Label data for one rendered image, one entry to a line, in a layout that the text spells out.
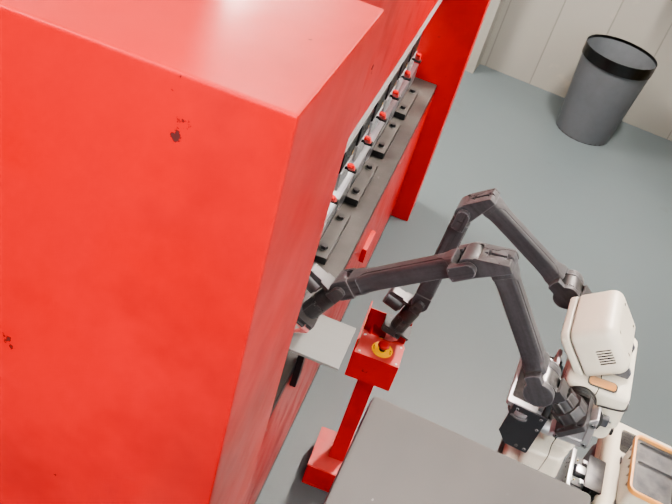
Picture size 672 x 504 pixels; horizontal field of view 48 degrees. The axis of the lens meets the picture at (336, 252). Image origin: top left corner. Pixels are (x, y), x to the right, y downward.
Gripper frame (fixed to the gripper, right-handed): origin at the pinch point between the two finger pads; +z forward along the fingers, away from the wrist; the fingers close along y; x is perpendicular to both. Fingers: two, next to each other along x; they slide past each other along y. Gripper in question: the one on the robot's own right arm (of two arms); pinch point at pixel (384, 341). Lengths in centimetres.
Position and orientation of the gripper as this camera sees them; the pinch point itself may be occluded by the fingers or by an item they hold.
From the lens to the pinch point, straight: 267.3
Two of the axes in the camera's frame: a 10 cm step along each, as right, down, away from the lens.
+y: -8.4, -5.3, -1.0
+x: -2.6, 5.6, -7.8
